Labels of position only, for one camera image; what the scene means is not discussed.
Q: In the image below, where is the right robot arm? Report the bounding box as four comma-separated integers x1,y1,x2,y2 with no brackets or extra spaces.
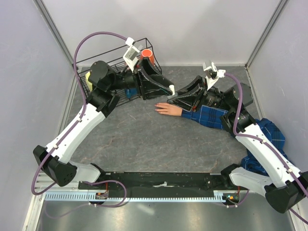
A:
167,77,308,213

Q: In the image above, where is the nail polish bottle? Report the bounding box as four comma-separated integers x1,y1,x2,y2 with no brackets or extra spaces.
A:
167,93,178,99

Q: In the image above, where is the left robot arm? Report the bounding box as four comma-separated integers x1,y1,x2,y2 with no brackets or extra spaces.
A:
33,58,175,189

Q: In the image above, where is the blue item in rack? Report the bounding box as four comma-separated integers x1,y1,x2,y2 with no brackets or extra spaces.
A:
125,89,138,99

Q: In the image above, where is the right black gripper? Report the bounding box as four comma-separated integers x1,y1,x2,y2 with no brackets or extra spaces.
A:
168,75,233,112

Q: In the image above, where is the orange mug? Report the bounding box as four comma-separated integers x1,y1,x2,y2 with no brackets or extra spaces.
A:
141,49,154,65

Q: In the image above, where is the blue plaid cloth pile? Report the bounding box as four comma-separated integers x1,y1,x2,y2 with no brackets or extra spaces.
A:
240,117,286,173

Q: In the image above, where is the mannequin hand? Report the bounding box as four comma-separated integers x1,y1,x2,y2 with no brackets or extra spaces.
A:
155,103,182,116

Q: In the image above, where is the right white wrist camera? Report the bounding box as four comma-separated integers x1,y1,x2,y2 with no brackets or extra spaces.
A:
203,61,226,90

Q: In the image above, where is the white nail polish cap brush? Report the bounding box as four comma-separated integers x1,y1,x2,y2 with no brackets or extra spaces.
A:
169,85,175,95

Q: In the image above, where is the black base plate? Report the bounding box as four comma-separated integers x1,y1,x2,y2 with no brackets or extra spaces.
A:
78,171,241,198

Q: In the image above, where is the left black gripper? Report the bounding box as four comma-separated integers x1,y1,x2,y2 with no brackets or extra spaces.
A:
108,57,175,100

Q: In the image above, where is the light blue cable duct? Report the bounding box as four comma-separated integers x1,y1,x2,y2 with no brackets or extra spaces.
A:
45,191,239,203

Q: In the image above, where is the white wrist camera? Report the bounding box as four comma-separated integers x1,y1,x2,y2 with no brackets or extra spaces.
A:
203,61,226,90
123,45,140,71

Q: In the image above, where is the yellow faceted mug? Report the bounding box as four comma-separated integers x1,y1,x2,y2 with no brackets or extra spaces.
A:
86,71,94,91

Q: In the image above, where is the blue plaid sleeve forearm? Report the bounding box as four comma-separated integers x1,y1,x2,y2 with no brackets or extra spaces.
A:
181,105,228,129

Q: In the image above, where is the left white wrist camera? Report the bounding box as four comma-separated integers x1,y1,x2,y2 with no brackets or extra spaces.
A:
123,45,140,71

